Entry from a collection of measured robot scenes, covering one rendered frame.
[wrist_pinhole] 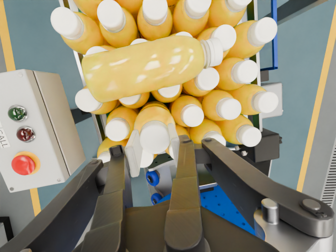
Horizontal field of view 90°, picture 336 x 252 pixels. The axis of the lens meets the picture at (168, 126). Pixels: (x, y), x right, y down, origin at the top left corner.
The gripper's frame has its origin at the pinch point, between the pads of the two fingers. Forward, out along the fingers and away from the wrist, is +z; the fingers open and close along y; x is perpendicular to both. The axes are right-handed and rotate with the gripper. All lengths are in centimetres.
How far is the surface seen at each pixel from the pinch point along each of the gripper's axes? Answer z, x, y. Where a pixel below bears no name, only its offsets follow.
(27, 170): 9.3, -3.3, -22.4
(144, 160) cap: 11.3, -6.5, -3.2
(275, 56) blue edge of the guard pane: 25.4, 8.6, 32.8
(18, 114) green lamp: 9.4, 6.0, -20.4
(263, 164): 105, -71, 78
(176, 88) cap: 11.3, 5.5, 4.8
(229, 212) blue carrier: 12.6, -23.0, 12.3
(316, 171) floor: 120, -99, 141
